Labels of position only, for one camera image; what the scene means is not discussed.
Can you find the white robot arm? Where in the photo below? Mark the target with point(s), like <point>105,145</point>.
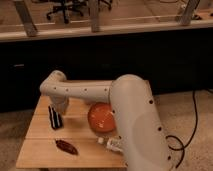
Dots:
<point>143,141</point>

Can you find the orange round plate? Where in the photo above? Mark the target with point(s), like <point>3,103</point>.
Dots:
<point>100,118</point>

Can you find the white plastic bottle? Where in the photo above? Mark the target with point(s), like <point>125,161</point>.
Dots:
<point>112,144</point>

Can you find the wooden table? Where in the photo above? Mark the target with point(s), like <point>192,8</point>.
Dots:
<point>39,149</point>

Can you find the black office chair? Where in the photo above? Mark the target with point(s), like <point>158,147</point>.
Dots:
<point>67,5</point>

